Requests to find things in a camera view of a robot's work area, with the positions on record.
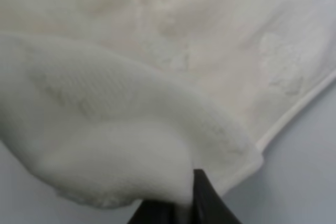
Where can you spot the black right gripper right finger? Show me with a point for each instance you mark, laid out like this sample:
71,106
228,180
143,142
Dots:
208,207

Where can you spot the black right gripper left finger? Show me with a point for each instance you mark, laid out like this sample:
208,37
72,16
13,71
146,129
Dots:
155,212

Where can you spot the cream white terry towel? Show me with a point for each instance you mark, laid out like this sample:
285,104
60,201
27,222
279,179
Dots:
110,101

